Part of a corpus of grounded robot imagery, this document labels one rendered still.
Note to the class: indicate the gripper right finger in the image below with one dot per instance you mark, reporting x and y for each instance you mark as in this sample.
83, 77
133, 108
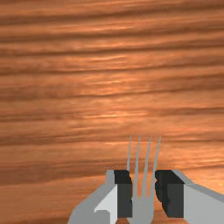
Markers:
192, 204

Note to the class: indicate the grey metal fork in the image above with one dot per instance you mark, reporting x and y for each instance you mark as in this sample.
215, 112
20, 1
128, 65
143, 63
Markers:
142, 208

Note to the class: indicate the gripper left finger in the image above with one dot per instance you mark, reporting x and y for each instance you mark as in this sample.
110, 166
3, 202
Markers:
108, 201

